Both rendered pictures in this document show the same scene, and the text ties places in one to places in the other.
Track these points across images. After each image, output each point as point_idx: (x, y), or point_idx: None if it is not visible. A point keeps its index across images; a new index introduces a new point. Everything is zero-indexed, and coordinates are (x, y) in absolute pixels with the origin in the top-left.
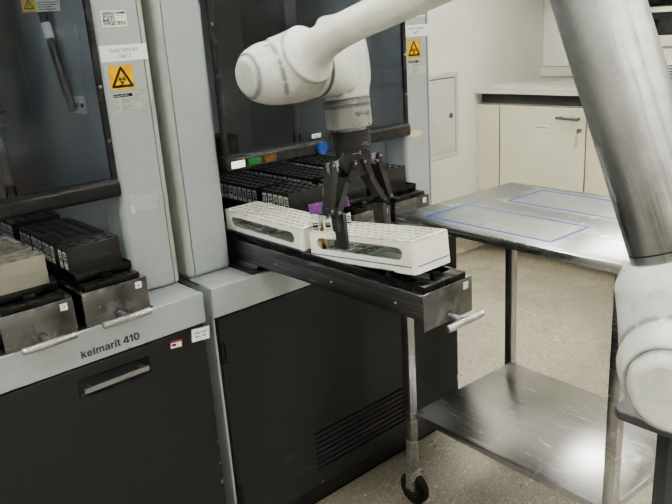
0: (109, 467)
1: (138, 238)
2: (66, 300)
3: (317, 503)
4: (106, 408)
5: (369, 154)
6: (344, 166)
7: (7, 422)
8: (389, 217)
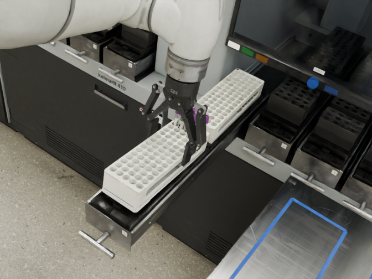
0: (101, 131)
1: (163, 43)
2: (96, 44)
3: (212, 263)
4: (104, 107)
5: (189, 103)
6: (164, 94)
7: (67, 75)
8: (336, 179)
